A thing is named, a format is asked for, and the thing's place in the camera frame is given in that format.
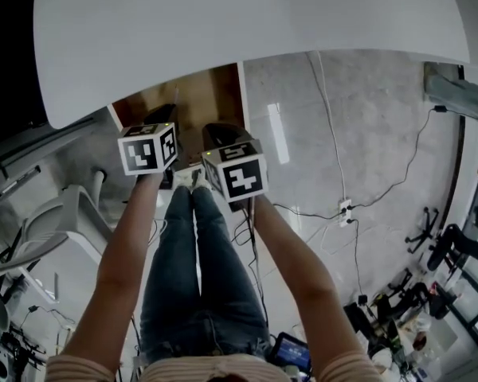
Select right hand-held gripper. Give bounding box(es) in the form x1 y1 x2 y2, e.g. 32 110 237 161
201 122 269 213

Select person's right white shoe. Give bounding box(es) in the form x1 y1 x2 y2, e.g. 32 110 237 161
191 168 214 193

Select person's right forearm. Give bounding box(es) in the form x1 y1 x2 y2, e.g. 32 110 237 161
249 192 374 378

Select person's white shoe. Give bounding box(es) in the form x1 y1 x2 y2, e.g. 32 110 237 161
191 168 214 193
174 168 194 191

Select black cable with adapter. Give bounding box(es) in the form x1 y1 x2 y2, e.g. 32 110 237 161
352 217 370 306
349 103 449 211

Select long white cable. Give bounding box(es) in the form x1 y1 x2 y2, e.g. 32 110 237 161
305 51 351 203

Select white desk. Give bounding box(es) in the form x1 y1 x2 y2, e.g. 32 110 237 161
32 0 472 131

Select white power strip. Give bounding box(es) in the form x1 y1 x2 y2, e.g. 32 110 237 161
337 197 355 229

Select blue screen device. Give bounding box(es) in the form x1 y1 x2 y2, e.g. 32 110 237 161
271 331 312 370

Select person's striped shirt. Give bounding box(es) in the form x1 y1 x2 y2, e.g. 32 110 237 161
43 351 386 382

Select white plastic chair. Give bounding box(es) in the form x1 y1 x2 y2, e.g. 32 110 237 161
0 184 113 306

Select person's left white shoe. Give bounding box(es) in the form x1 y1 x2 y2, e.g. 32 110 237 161
174 168 194 191

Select person's blue jeans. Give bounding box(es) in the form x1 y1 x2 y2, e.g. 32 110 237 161
138 185 272 366

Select person's left forearm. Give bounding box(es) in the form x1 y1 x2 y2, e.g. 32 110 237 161
59 172 165 370

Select white drawer with brown bottom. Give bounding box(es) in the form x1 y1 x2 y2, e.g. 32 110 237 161
107 61 251 167

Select thin black cable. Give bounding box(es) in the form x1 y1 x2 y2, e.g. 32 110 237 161
272 202 343 219

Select looped white cable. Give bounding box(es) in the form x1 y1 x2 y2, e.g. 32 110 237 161
304 219 346 255

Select black office chair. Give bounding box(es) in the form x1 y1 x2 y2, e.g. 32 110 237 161
405 206 478 273

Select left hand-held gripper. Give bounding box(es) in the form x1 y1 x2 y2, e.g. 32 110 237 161
117 103 180 191

